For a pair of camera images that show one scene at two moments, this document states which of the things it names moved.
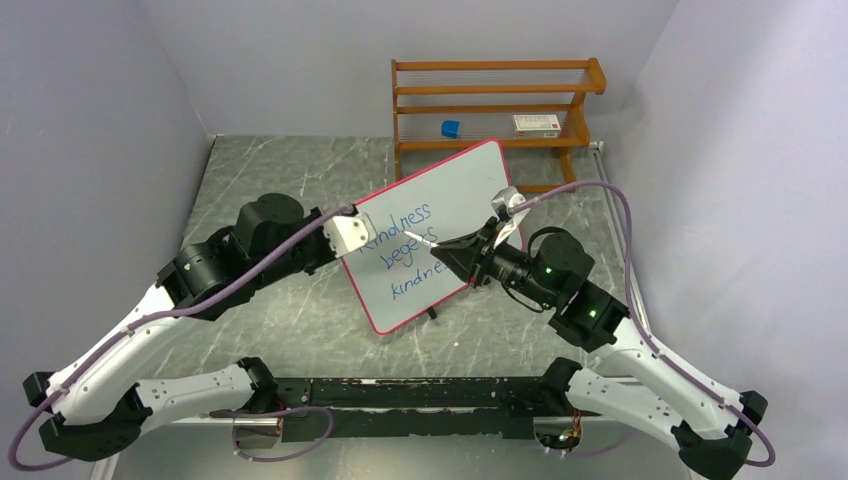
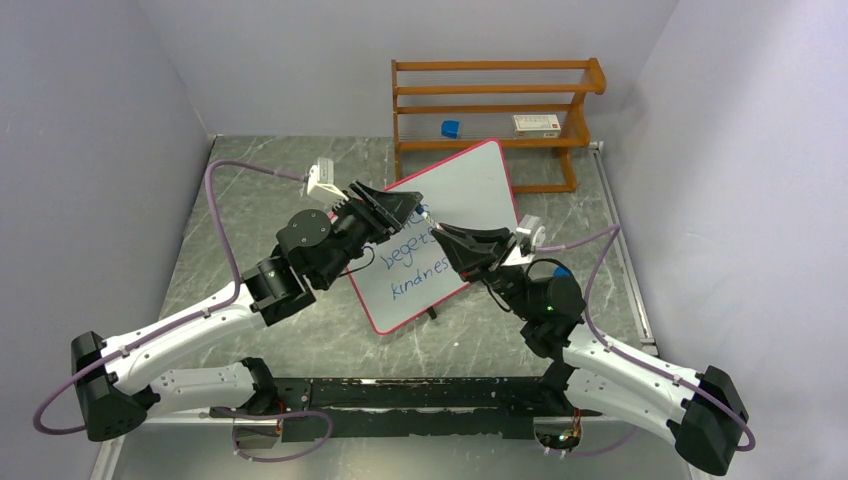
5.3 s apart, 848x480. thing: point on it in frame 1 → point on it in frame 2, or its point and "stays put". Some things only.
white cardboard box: x=536 y=126 stays put
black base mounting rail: x=416 y=407 stays put
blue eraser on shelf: x=450 y=128 stays put
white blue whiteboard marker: x=419 y=237 → x=419 y=209
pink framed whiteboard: x=399 y=276 stays put
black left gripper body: x=310 y=251 → x=349 y=221
